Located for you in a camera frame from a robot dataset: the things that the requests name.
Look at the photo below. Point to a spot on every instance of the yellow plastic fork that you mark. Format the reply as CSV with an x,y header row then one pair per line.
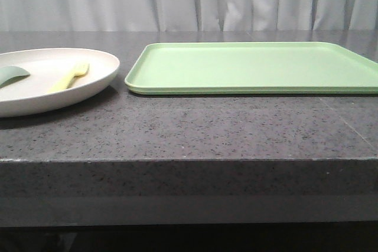
x,y
79,69

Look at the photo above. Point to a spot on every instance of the beige round plate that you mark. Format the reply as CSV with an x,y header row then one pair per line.
x,y
32,94

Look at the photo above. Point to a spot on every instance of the light green serving tray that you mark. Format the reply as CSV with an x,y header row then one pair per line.
x,y
251,68

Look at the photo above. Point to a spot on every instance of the teal green spoon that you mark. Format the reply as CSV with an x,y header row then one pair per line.
x,y
12,74

